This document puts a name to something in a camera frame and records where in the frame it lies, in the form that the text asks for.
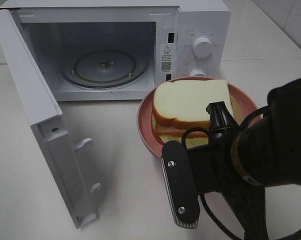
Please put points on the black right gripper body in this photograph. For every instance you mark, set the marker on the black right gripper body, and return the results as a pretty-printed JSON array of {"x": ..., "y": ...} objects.
[{"x": 210, "y": 164}]

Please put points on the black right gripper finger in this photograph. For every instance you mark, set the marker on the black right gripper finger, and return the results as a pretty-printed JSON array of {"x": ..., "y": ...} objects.
[
  {"x": 180, "y": 185},
  {"x": 221, "y": 120}
]

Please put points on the pink round plate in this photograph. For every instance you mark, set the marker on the pink round plate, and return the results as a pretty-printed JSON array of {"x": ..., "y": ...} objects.
[{"x": 146, "y": 120}]

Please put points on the white bread top slice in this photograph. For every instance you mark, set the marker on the white bread top slice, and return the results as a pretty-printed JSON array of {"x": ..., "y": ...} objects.
[{"x": 182, "y": 104}]

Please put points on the ham slice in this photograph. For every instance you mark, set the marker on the ham slice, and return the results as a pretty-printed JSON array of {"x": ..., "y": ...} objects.
[{"x": 176, "y": 132}]

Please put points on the white microwave door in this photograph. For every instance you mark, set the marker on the white microwave door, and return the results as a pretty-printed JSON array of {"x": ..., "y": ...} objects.
[{"x": 44, "y": 115}]

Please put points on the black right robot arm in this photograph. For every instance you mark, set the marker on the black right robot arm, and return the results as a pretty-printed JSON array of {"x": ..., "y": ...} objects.
[{"x": 237, "y": 160}]

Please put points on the white lower timer knob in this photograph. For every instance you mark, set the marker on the white lower timer knob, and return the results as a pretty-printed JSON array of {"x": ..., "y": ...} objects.
[{"x": 197, "y": 72}]

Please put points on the white upper power knob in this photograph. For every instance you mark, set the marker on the white upper power knob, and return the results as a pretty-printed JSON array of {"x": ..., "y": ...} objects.
[{"x": 202, "y": 46}]

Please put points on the warning label sticker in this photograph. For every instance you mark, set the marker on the warning label sticker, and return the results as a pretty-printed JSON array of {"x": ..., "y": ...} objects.
[{"x": 166, "y": 58}]

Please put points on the white microwave oven body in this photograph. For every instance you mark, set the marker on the white microwave oven body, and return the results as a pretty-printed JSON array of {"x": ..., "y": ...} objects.
[{"x": 73, "y": 28}]

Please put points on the glass microwave turntable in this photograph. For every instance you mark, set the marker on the glass microwave turntable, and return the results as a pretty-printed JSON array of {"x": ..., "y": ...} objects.
[{"x": 105, "y": 68}]

